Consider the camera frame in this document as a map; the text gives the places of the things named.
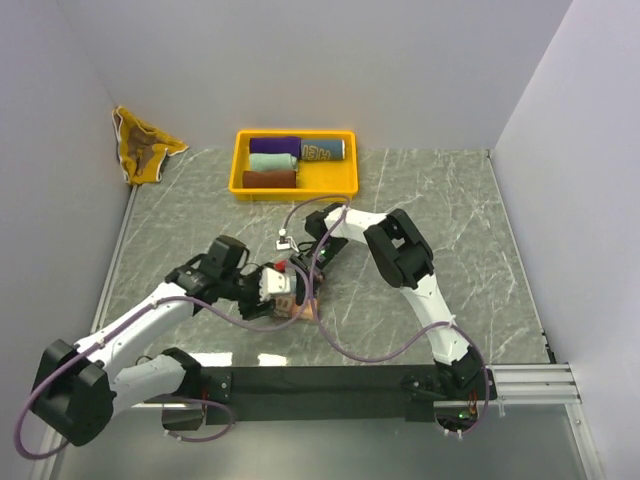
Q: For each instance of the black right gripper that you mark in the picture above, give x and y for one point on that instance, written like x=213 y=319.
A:
x=303 y=262

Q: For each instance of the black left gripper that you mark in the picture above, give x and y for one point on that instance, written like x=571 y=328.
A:
x=251 y=309

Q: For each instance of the striped rabbit print towel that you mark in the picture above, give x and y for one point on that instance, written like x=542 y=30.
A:
x=286 y=308

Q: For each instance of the yellow brown towel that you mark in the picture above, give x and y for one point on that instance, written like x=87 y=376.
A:
x=142 y=149

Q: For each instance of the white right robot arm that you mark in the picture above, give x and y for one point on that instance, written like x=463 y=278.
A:
x=405 y=261

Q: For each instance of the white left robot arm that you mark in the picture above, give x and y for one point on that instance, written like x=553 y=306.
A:
x=80 y=387

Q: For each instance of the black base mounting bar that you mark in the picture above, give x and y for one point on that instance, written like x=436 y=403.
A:
x=279 y=393

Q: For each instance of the brown rolled towel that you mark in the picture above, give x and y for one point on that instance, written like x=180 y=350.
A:
x=275 y=179

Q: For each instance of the yellow plastic tray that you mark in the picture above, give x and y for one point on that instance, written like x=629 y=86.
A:
x=314 y=179

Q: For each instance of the mint green rolled towel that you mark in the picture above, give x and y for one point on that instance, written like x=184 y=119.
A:
x=265 y=162

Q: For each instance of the blue lettered rolled towel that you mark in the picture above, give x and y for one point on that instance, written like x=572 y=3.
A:
x=322 y=149

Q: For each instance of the purple rolled towel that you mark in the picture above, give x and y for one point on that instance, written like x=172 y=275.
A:
x=276 y=145

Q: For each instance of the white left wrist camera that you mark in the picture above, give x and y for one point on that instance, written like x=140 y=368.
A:
x=273 y=283

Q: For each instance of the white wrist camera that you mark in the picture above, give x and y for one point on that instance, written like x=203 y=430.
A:
x=285 y=242
x=273 y=283

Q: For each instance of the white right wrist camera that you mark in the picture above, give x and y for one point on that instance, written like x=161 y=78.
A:
x=285 y=242

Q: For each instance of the aluminium frame rail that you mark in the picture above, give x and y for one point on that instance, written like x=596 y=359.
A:
x=534 y=384

